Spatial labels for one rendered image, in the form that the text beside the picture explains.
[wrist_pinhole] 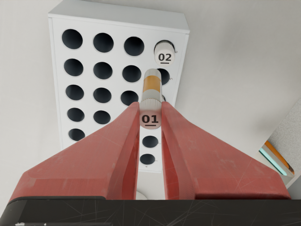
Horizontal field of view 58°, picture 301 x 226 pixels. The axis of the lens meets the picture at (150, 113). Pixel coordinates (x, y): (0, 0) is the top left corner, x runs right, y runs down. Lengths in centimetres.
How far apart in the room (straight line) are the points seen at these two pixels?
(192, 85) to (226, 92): 3
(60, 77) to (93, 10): 5
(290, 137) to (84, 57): 128
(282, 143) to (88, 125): 126
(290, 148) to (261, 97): 120
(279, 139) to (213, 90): 116
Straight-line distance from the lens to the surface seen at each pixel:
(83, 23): 17
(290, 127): 136
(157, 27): 17
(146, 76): 16
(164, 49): 16
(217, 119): 25
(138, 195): 31
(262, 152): 103
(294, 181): 21
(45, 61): 23
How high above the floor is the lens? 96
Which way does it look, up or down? 55 degrees down
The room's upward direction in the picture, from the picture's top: 179 degrees counter-clockwise
